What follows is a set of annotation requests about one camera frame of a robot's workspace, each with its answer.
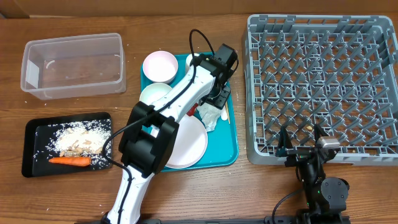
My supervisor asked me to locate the white napkin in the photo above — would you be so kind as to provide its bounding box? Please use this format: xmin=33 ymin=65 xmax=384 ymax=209
xmin=197 ymin=103 xmax=228 ymax=132

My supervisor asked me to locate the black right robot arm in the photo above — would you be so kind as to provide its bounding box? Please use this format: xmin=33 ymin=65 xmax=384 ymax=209
xmin=271 ymin=124 xmax=350 ymax=223

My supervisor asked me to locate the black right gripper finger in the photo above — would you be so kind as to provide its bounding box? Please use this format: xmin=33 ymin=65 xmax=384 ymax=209
xmin=314 ymin=124 xmax=328 ymax=146
xmin=277 ymin=126 xmax=292 ymax=149

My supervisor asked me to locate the cream bowl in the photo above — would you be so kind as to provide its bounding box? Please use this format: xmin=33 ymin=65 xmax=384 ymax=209
xmin=139 ymin=83 xmax=172 ymax=105

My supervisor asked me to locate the red snack wrapper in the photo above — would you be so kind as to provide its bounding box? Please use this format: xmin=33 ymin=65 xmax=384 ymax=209
xmin=187 ymin=103 xmax=198 ymax=116

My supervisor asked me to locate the white cup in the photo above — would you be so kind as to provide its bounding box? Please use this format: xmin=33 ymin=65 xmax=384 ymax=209
xmin=185 ymin=53 xmax=200 ymax=74

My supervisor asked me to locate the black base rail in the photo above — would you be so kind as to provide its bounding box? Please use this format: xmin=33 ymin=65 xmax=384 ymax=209
xmin=133 ymin=216 xmax=351 ymax=224

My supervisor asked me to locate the grey dishwasher rack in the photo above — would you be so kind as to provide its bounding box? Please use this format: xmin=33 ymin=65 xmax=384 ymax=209
xmin=243 ymin=14 xmax=397 ymax=166

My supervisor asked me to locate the clear plastic bin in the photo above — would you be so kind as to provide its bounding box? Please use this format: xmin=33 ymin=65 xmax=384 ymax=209
xmin=21 ymin=33 xmax=127 ymax=100

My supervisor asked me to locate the black tray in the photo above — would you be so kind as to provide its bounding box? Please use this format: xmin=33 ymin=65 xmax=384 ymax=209
xmin=21 ymin=112 xmax=112 ymax=178

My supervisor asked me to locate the teal serving tray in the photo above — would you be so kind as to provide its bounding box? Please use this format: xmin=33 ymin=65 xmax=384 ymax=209
xmin=139 ymin=52 xmax=239 ymax=173

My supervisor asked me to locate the white plate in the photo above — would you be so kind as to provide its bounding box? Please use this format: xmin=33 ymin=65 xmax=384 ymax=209
xmin=165 ymin=115 xmax=208 ymax=169

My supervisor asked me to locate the pink bowl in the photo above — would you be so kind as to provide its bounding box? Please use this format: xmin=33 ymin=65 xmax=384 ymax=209
xmin=142 ymin=50 xmax=178 ymax=83

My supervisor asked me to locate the orange carrot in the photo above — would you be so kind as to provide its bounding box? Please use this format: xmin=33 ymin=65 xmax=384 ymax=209
xmin=49 ymin=157 xmax=91 ymax=167

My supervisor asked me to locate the wooden chopstick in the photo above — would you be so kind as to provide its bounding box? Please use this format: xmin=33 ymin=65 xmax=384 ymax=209
xmin=224 ymin=101 xmax=230 ymax=124

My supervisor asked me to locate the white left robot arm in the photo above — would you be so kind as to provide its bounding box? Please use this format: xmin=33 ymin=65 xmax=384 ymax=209
xmin=100 ymin=52 xmax=239 ymax=223

